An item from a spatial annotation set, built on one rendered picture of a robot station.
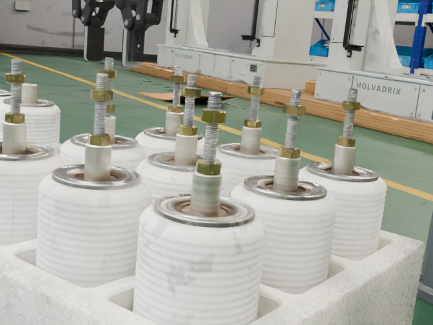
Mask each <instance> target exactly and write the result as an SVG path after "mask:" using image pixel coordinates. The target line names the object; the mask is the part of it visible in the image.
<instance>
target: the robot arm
mask: <svg viewBox="0 0 433 325"><path fill-rule="evenodd" d="M148 1H149V0H84V2H85V3H86V4H85V6H84V8H81V0H72V15H73V17H74V18H79V19H80V20H81V22H82V24H83V25H84V48H83V49H84V58H85V60H87V61H102V60H103V55H104V30H105V28H101V26H103V25H104V23H105V20H106V17H107V15H108V12H109V10H111V9H112V8H113V7H114V6H116V7H117V8H118V9H119V10H120V11H121V14H122V19H123V23H124V27H125V28H126V29H128V30H123V36H122V59H121V63H122V65H123V66H124V67H128V68H139V67H140V66H141V64H142V59H143V57H144V38H145V31H146V30H147V29H148V28H149V27H151V26H153V25H159V24H160V21H161V15H162V7H163V2H164V0H152V1H153V2H152V7H151V13H147V9H148ZM96 8H99V11H98V13H97V14H96ZM132 10H134V11H135V13H136V14H135V16H134V17H133V14H132Z"/></svg>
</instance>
